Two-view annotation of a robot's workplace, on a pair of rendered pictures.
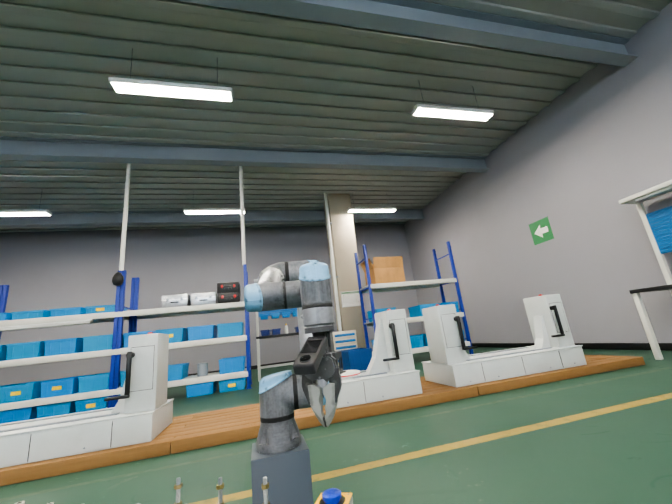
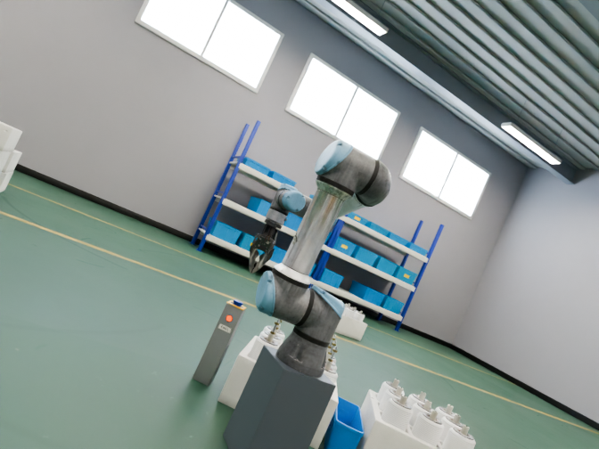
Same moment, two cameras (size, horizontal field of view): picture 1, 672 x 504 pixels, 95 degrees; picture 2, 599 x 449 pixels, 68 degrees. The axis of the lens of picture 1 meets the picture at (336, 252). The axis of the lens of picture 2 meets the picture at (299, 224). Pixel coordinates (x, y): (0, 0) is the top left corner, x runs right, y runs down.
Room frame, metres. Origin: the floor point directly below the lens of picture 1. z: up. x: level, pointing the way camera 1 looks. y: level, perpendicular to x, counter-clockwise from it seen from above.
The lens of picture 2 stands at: (2.47, -0.10, 0.62)
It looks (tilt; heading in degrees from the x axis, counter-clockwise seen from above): 2 degrees up; 171
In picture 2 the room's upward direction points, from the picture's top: 24 degrees clockwise
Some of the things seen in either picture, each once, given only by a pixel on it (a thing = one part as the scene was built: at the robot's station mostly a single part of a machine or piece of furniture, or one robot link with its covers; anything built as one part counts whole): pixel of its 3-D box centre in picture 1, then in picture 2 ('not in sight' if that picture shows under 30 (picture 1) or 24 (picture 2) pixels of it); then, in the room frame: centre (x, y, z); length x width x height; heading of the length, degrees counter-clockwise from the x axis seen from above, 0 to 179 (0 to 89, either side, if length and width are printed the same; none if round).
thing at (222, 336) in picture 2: not in sight; (219, 342); (0.74, 0.06, 0.16); 0.07 x 0.07 x 0.31; 77
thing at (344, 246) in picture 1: (345, 274); not in sight; (7.29, -0.16, 2.00); 0.56 x 0.56 x 4.00; 15
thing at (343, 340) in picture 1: (342, 349); not in sight; (6.41, 0.09, 0.35); 0.57 x 0.47 x 0.69; 15
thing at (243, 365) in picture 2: not in sight; (283, 386); (0.73, 0.36, 0.09); 0.39 x 0.39 x 0.18; 77
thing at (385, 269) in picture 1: (382, 272); not in sight; (5.96, -0.86, 1.70); 0.71 x 0.54 x 0.51; 109
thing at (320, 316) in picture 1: (317, 318); (276, 217); (0.76, 0.06, 0.68); 0.08 x 0.08 x 0.05
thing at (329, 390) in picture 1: (333, 401); (251, 260); (0.76, 0.04, 0.50); 0.06 x 0.03 x 0.09; 167
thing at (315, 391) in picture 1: (320, 402); (258, 264); (0.77, 0.07, 0.50); 0.06 x 0.03 x 0.09; 167
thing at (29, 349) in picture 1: (34, 350); not in sight; (4.49, 4.44, 0.90); 0.50 x 0.38 x 0.21; 16
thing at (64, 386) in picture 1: (67, 385); not in sight; (4.61, 4.01, 0.36); 0.50 x 0.38 x 0.21; 16
